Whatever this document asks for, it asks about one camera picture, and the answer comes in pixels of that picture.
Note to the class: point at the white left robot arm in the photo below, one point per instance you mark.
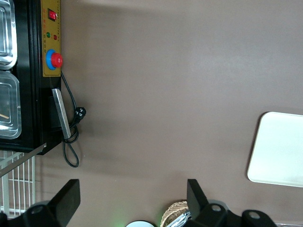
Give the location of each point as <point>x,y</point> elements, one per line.
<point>140,224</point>

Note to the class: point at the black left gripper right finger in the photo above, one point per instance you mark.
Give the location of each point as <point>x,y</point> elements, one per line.
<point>195,198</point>

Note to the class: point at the red emergency stop button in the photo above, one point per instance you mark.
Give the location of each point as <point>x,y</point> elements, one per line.
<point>56,59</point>

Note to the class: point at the steel food container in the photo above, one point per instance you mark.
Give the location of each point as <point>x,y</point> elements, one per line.
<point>7,30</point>
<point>9,104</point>

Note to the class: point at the black sealing machine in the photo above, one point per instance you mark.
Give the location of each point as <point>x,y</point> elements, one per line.
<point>26,71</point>

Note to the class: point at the aluminium foil tray stack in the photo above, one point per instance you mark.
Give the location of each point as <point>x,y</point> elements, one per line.
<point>182,218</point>

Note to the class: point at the yellow control panel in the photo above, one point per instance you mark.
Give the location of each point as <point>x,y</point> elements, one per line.
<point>53,30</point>

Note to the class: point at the beige plastic tray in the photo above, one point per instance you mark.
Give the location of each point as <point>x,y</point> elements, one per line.
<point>279,149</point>

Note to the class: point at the light oval wicker basket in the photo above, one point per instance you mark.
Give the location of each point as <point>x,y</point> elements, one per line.
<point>171,210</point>

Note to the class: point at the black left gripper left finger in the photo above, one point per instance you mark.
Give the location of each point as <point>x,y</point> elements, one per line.
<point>67,201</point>

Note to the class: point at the silver metal lever strip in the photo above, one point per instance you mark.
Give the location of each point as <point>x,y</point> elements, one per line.
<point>26,157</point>

